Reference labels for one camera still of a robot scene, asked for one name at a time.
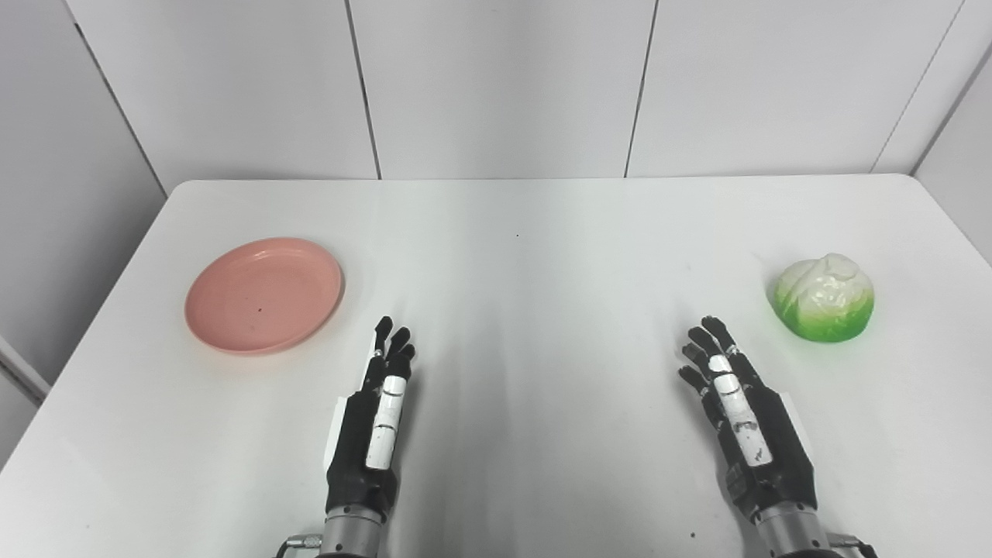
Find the pink round plate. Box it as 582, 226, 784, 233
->
184, 237, 344, 357

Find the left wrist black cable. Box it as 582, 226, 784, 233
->
275, 533, 323, 558

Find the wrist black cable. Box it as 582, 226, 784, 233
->
275, 533, 323, 558
826, 532, 879, 558

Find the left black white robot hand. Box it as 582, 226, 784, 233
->
323, 316, 417, 516

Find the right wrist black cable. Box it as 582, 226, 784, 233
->
826, 532, 879, 558

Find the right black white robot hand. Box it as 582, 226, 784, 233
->
678, 315, 818, 524

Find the green white toy cabbage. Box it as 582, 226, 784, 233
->
768, 253, 876, 343

